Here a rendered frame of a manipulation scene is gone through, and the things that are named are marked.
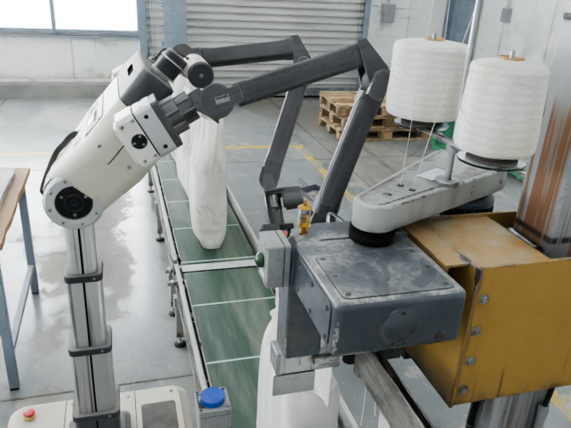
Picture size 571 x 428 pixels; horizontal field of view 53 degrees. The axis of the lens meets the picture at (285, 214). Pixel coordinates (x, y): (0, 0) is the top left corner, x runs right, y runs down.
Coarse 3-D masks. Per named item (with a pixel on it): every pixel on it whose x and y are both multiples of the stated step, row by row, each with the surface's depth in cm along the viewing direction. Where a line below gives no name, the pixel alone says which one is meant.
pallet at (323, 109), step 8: (320, 104) 719; (320, 112) 722; (328, 112) 719; (336, 120) 685; (344, 120) 650; (376, 120) 701; (384, 120) 671; (392, 120) 668; (376, 128) 667; (384, 128) 670; (392, 128) 673
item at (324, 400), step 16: (272, 320) 175; (272, 336) 167; (272, 368) 162; (272, 384) 158; (320, 384) 143; (336, 384) 150; (272, 400) 159; (288, 400) 148; (304, 400) 146; (320, 400) 146; (336, 400) 149; (272, 416) 159; (288, 416) 149; (304, 416) 147; (320, 416) 147; (336, 416) 150
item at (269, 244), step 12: (264, 240) 108; (276, 240) 108; (264, 252) 109; (276, 252) 106; (288, 252) 107; (264, 264) 109; (276, 264) 108; (288, 264) 108; (264, 276) 110; (276, 276) 109; (288, 276) 109
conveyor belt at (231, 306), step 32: (192, 288) 272; (224, 288) 274; (256, 288) 276; (192, 320) 263; (224, 320) 249; (256, 320) 250; (224, 352) 228; (256, 352) 229; (224, 384) 211; (256, 384) 212; (256, 416) 197
